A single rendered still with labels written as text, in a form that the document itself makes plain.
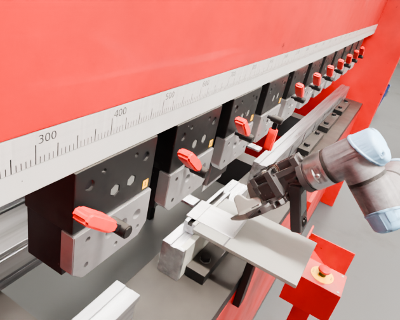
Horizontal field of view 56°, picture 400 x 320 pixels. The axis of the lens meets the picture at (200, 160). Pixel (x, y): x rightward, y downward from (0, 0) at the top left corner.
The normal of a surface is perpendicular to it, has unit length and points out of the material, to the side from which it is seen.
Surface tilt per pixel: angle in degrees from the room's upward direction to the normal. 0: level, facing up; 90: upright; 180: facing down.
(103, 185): 90
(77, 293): 0
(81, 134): 90
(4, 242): 0
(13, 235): 0
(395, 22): 90
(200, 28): 90
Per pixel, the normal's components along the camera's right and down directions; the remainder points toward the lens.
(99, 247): 0.85, 0.39
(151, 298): 0.20, -0.86
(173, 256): -0.49, 0.33
